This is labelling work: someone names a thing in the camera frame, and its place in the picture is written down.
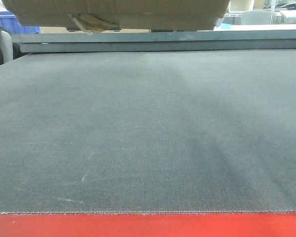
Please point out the blue storage bin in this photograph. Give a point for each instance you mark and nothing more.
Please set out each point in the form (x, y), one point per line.
(9, 22)

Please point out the crumpled clear packing tape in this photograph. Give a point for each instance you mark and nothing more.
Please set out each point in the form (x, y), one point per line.
(90, 24)

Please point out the large brown cardboard box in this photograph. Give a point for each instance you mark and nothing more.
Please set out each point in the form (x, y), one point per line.
(190, 15)

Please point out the light blue tray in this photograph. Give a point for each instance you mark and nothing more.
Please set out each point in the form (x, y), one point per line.
(223, 27)

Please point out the red table edge strip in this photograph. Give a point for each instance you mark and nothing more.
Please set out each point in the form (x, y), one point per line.
(150, 225)

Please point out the dark raised table rail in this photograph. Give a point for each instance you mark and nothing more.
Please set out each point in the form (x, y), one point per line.
(156, 42)

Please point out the grey office chair back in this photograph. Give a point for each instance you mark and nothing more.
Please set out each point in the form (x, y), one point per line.
(255, 17)

